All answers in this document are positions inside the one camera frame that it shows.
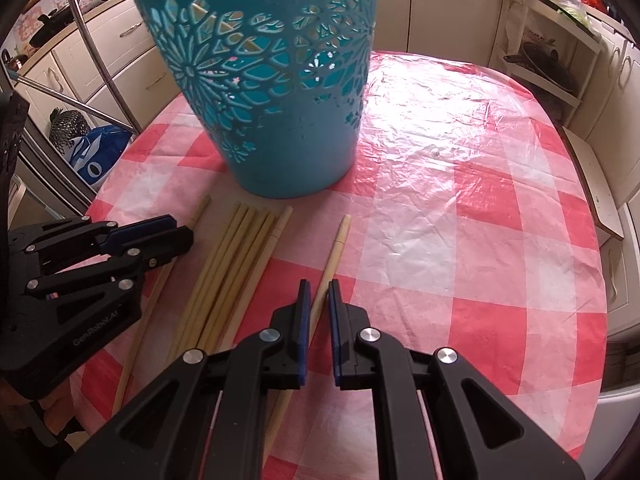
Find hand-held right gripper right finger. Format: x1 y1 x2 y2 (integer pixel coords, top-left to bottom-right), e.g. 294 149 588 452
327 279 586 480

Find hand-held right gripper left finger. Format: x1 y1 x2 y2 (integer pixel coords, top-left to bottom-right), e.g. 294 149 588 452
55 279 313 480

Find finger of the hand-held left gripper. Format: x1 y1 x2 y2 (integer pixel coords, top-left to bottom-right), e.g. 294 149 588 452
25 226 194 333
10 214 177 267

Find wooden chopstick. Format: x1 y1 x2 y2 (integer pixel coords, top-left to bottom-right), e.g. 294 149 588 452
260 214 352 463
111 196 212 415

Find bundle of wooden chopsticks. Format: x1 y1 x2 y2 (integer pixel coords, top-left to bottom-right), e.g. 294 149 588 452
167 202 294 361

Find teal perforated plastic basket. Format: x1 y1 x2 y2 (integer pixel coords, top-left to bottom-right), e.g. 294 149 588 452
122 0 381 200

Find blue plastic bag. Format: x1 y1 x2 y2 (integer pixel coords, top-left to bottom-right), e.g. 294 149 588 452
67 125 133 186

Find dark textured round object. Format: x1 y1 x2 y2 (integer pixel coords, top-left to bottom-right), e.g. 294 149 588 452
49 107 87 148

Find red white checkered tablecloth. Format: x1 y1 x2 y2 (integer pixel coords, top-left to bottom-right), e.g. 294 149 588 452
67 50 608 480

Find cream drawer cabinet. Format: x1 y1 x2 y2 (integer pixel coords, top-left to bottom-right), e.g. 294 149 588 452
17 0 183 131

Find white plastic bin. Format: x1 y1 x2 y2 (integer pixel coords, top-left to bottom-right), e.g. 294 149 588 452
597 382 640 471

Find cream tall door cabinets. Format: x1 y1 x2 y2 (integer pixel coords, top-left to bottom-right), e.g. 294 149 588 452
372 0 511 68

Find black wok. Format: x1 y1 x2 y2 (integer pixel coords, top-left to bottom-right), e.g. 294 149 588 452
502 42 581 93

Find white hanging plastic bag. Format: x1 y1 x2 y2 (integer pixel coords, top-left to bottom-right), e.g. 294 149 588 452
507 0 531 56

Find white shelf rack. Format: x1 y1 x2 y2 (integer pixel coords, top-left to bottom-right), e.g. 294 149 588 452
500 0 606 126

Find clear bag with greens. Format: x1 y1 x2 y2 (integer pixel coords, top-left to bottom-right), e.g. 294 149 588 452
542 0 603 36

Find chrome chair frame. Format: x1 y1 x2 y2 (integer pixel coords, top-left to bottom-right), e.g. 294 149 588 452
0 0 146 206

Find cream cabinets with curved handles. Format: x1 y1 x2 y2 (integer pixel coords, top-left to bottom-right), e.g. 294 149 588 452
565 25 640 346

